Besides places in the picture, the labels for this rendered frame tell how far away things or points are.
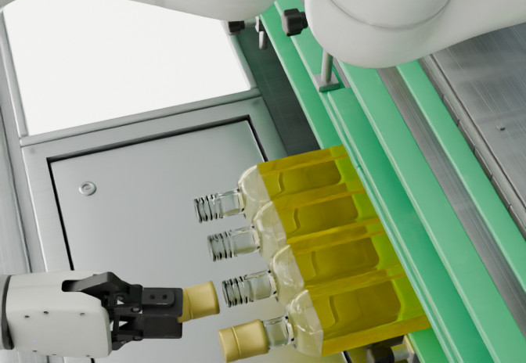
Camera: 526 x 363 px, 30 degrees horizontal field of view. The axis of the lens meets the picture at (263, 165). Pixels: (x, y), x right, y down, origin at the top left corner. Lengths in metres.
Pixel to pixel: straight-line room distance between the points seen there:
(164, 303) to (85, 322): 0.08
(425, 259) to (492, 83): 0.19
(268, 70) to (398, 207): 0.51
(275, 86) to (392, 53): 0.78
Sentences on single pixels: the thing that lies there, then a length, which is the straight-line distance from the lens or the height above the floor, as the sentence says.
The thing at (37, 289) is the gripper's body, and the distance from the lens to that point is 0.98.
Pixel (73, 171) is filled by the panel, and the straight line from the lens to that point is 1.31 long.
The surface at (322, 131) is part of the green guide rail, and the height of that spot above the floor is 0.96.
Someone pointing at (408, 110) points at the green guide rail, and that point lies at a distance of 1.02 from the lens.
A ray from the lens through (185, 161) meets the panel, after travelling 1.31.
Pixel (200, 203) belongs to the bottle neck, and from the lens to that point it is 1.08.
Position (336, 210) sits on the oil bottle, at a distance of 1.06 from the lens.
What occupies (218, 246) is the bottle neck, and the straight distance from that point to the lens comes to 1.04.
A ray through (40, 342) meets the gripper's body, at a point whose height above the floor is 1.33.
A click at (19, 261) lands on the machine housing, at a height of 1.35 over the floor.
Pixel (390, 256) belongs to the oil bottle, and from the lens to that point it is 1.03.
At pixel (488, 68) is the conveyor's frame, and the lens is 1.05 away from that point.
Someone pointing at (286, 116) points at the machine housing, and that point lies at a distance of 1.41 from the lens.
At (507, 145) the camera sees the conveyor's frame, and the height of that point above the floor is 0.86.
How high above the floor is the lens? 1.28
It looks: 12 degrees down
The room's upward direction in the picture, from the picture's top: 103 degrees counter-clockwise
